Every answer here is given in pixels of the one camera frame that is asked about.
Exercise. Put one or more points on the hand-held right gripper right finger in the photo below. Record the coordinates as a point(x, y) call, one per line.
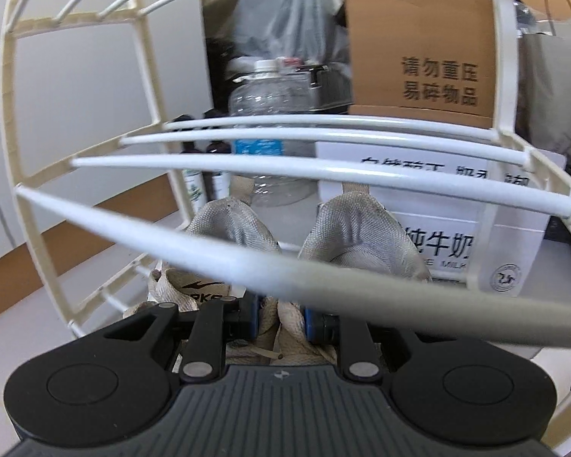
point(316, 328)

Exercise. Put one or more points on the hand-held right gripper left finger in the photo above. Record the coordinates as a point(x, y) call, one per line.
point(250, 319)

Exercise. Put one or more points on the white lace-up sneaker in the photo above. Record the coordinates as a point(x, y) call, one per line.
point(357, 228)
point(228, 223)

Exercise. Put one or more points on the white milk carton case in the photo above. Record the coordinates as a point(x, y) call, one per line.
point(437, 247)

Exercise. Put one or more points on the clear plastic water bottle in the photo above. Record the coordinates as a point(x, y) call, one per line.
point(266, 100)

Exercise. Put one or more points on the grey plastic bag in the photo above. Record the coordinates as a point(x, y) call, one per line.
point(290, 14)

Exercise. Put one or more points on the brown cardboard box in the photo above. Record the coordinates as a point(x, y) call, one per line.
point(418, 33)

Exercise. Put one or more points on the grey paper bag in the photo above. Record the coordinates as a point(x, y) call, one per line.
point(552, 95)

